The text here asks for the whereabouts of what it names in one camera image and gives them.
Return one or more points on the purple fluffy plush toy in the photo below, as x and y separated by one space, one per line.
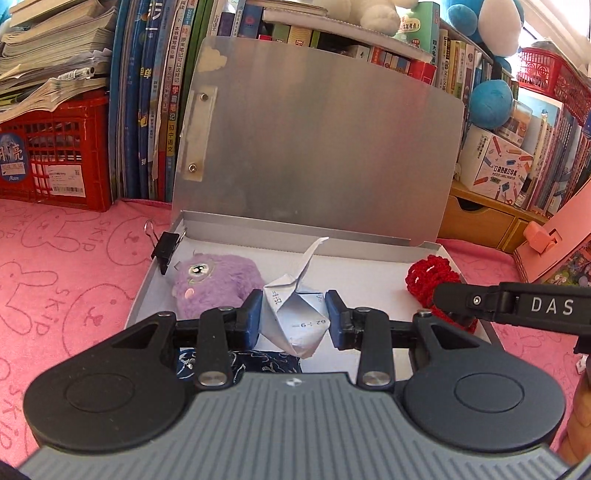
217 286

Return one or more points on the person's right hand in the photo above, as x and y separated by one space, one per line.
582 415

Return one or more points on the wooden drawer box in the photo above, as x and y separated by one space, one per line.
485 217

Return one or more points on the white printed carton box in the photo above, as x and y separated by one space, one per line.
496 159

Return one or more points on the red plastic basket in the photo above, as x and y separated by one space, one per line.
554 78

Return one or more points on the white paper origami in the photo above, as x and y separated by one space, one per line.
295 318

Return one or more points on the stack of worn books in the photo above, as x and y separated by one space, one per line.
55 46

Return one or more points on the pink triangular toy house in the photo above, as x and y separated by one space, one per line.
563 244

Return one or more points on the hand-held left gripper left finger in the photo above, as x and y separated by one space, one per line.
251 318

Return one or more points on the blue floral fabric pouch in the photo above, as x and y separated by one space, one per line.
263 364

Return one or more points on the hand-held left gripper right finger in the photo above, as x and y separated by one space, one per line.
337 318

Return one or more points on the row of colourful books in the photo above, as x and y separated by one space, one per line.
558 157

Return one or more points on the red plastic crate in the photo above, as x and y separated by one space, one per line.
55 138

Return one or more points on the pink patterned blanket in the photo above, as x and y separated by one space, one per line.
69 277

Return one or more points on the large blue white plush toy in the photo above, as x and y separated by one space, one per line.
491 104

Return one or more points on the black binder clip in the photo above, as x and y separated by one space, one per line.
164 247

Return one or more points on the row of blue thin books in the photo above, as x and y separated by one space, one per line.
147 92

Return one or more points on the silver cardboard box with lid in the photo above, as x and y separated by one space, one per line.
323 138

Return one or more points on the red crochet piece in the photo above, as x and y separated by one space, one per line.
429 277

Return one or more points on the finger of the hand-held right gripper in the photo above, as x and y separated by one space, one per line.
461 300

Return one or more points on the flat books under white plush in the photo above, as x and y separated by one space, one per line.
323 23

